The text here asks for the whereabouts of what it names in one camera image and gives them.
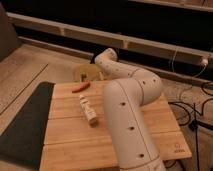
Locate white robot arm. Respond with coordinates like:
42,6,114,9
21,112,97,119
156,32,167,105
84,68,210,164
95,48,166,171

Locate white plastic bottle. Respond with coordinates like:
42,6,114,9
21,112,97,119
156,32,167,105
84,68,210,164
79,95,98,125

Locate dark green floor mat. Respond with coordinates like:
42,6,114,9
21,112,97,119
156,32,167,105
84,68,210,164
0,82,54,169

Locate black floor cables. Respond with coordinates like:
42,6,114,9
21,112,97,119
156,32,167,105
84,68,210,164
163,81,213,171

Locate white wall cable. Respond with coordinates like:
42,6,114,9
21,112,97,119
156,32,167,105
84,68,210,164
169,46,210,101

